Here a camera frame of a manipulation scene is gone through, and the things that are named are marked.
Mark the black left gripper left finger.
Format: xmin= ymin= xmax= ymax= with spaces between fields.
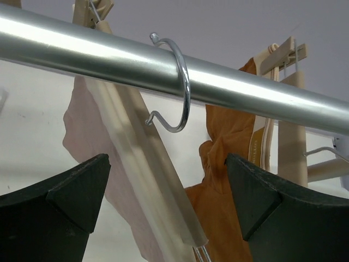
xmin=1 ymin=154 xmax=111 ymax=261

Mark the beige hanger with pink underwear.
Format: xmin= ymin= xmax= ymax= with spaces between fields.
xmin=87 ymin=33 xmax=210 ymax=261

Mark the pink underwear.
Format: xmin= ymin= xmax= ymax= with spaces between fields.
xmin=62 ymin=75 xmax=170 ymax=262

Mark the white clothes rack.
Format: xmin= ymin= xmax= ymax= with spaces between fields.
xmin=1 ymin=4 xmax=348 ymax=135

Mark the brown underwear on rack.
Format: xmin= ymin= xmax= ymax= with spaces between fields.
xmin=184 ymin=58 xmax=262 ymax=262

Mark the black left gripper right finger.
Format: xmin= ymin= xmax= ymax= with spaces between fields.
xmin=225 ymin=153 xmax=348 ymax=261

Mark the beige hanger with brown underwear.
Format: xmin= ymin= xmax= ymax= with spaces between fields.
xmin=248 ymin=35 xmax=310 ymax=188

